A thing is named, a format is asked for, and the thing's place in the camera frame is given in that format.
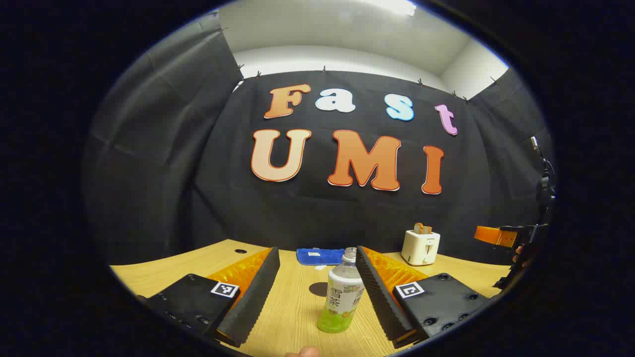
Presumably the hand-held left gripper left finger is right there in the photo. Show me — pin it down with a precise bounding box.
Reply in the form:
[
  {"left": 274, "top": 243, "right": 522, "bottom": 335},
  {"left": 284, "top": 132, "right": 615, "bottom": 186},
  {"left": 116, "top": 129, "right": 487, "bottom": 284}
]
[{"left": 135, "top": 246, "right": 281, "bottom": 348}]

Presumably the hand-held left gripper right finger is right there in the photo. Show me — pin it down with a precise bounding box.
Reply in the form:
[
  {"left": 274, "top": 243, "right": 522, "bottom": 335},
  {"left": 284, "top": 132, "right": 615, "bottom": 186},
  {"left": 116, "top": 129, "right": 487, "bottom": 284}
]
[{"left": 355, "top": 245, "right": 493, "bottom": 349}]

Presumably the clear water bottle green label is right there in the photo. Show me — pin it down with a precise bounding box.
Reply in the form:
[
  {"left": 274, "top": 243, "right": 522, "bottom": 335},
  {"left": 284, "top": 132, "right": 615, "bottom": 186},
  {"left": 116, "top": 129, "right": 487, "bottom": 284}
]
[{"left": 317, "top": 247, "right": 365, "bottom": 334}]

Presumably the white toaster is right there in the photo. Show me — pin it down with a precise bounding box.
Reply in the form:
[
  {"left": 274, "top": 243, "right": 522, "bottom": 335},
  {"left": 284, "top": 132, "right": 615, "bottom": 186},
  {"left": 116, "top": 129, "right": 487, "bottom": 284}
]
[{"left": 401, "top": 230, "right": 441, "bottom": 266}]

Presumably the blue towel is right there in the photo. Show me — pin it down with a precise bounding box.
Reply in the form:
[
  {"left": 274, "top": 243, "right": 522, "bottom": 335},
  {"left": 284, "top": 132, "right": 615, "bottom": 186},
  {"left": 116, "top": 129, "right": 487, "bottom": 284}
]
[{"left": 296, "top": 248, "right": 346, "bottom": 266}]

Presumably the black backdrop cloth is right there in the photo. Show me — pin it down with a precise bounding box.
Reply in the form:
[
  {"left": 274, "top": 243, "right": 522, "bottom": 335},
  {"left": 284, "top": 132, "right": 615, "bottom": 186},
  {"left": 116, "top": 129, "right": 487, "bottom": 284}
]
[{"left": 82, "top": 12, "right": 556, "bottom": 266}]

